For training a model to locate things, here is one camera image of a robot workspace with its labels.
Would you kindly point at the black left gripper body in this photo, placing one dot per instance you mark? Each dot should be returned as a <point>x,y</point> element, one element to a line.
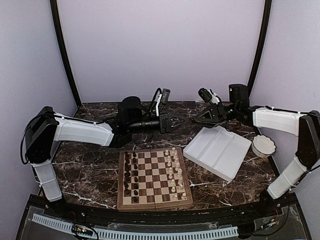
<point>164,123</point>

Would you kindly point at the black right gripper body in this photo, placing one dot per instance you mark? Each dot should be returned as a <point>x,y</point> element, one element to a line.
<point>223,115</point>

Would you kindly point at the white divided plastic tray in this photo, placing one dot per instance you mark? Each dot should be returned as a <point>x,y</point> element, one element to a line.
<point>219,151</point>

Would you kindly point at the wooden chess board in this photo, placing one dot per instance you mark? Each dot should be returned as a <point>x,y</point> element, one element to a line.
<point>150,163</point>

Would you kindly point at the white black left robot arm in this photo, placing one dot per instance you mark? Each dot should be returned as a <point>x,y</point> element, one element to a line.
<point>49,126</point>

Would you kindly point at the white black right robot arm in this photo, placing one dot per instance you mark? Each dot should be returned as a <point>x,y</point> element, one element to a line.
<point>295,134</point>

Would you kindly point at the white chess piece row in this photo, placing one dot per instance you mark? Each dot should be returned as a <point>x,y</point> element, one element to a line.
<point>171,181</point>

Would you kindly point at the dark chess piece rows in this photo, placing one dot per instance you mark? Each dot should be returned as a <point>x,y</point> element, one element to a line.
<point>131,177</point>

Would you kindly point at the white scalloped bowl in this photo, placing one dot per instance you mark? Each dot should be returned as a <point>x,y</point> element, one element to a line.
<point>262,146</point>

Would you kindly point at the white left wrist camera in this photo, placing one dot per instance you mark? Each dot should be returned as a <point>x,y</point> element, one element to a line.
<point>161,98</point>

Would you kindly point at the black front rail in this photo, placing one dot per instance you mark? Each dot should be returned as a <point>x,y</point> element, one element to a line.
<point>240,214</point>

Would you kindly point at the white slotted cable duct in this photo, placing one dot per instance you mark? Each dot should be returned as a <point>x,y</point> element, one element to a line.
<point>121,231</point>

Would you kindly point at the right black frame post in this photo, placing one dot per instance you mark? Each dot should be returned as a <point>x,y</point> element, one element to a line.
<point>260,44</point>

